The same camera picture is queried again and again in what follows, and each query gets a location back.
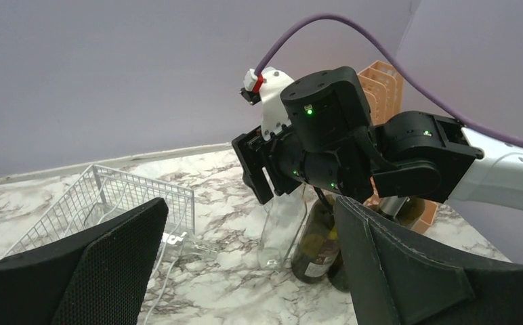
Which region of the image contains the peach plastic file organizer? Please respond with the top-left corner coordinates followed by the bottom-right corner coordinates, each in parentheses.
top-left (358, 60), bottom-right (438, 234)

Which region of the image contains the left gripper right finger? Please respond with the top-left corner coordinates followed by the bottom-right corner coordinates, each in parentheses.
top-left (333, 196), bottom-right (523, 324)

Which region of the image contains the green wine bottle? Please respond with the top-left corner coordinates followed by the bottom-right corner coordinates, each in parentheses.
top-left (364, 196), bottom-right (425, 230)
top-left (291, 200), bottom-right (340, 284)
top-left (327, 252), bottom-right (350, 293)

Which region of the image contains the small clear glass bottle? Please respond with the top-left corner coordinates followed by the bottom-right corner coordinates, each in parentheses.
top-left (257, 184), bottom-right (308, 272)

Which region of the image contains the white wire wine rack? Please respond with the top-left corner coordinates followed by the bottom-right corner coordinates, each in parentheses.
top-left (1, 164), bottom-right (219, 325)

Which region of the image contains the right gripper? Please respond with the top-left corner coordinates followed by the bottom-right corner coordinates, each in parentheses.
top-left (231, 125), bottom-right (306, 204)

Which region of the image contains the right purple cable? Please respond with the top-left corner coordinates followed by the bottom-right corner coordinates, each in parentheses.
top-left (253, 13), bottom-right (523, 156)

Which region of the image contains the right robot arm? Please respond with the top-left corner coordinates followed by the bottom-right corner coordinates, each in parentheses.
top-left (232, 66), bottom-right (523, 211)

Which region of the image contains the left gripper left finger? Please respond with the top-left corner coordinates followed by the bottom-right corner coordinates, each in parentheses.
top-left (0, 198), bottom-right (169, 324)

